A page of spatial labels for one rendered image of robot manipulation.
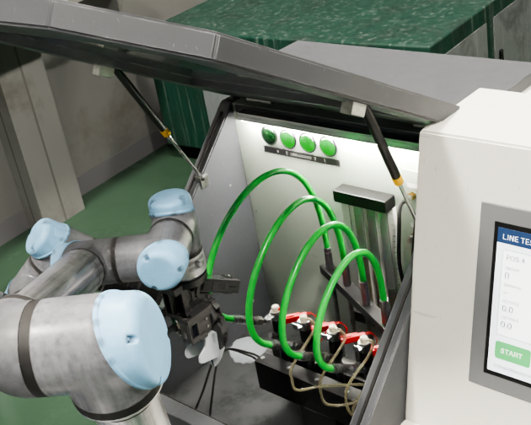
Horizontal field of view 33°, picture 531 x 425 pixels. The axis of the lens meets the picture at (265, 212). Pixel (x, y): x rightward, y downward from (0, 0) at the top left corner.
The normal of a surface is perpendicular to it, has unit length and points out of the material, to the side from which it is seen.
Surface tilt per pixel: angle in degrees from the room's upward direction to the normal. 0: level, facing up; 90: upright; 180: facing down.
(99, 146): 90
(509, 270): 76
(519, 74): 0
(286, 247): 90
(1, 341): 45
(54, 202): 90
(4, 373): 82
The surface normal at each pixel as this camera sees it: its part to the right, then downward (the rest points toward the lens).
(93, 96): 0.80, 0.15
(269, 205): -0.65, 0.44
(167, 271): -0.06, 0.47
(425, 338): -0.67, 0.22
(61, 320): -0.18, -0.58
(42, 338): -0.15, -0.27
